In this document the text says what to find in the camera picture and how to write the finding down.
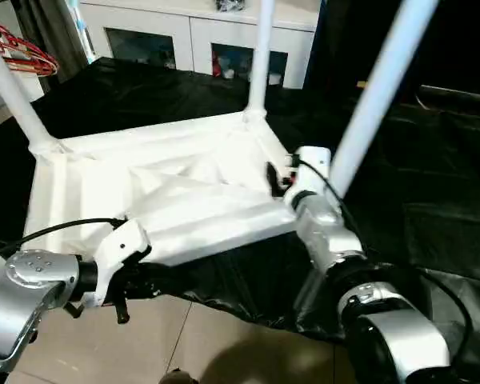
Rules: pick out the small white box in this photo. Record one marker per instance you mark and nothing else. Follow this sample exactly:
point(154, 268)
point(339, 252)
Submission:
point(30, 86)

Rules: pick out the black plastic mat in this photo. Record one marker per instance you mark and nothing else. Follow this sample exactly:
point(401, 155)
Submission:
point(424, 180)

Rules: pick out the black tangled bundle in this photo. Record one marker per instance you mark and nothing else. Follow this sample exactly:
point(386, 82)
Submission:
point(232, 5)

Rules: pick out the black flat monitor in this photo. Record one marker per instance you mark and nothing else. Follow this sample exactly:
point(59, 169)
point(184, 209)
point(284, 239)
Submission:
point(456, 94)

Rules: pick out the large black box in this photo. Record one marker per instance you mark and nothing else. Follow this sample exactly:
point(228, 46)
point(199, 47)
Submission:
point(344, 40)

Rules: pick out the white plastic table top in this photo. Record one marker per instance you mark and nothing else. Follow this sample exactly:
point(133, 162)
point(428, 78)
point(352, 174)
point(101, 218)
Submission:
point(164, 180)

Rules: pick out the white cabinet with glass doors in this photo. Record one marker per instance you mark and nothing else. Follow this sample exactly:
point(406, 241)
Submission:
point(164, 24)

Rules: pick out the grey curtain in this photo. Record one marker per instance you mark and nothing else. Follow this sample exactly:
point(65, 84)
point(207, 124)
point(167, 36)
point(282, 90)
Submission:
point(52, 32)

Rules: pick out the black folding table frame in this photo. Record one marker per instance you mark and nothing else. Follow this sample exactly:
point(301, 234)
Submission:
point(74, 310)

